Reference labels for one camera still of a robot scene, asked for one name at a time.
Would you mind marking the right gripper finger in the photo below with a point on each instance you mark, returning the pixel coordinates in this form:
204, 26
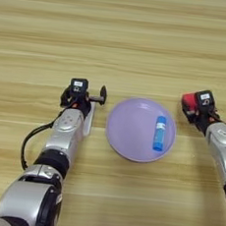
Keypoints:
189, 114

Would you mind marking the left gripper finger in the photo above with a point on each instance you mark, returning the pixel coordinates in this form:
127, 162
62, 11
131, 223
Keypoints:
103, 95
64, 98

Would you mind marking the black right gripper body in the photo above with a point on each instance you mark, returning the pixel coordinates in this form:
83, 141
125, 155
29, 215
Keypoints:
204, 119

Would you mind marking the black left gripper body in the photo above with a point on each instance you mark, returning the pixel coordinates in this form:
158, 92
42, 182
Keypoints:
81, 103

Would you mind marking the red cube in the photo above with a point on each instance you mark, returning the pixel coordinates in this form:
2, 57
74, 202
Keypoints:
189, 100

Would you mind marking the blue glue stick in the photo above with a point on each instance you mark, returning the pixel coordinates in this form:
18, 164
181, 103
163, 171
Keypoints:
159, 136

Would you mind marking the purple round plate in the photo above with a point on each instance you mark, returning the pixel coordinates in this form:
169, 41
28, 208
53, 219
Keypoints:
133, 130

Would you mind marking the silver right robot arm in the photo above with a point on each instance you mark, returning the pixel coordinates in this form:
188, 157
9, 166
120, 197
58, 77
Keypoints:
223, 146

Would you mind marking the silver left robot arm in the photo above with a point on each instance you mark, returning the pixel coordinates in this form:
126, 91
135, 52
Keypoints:
63, 136

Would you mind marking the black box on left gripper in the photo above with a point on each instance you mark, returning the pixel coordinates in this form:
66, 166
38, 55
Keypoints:
78, 84

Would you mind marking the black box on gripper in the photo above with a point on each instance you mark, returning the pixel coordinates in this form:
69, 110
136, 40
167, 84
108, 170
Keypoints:
78, 84
204, 99

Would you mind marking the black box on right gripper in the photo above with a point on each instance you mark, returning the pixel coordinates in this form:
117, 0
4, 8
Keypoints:
204, 99

